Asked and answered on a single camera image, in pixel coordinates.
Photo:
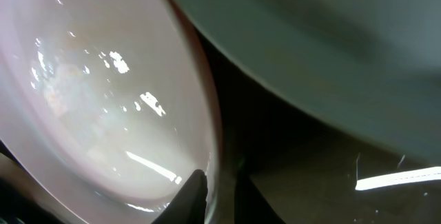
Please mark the brown plastic serving tray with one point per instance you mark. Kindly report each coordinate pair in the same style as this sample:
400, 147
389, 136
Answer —
306, 170

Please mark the pale green clean plate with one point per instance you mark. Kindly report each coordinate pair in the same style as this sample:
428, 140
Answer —
367, 67

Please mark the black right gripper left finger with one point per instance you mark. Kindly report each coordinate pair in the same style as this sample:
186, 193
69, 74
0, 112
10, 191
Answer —
189, 205

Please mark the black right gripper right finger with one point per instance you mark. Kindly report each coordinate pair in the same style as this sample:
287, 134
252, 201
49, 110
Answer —
250, 207

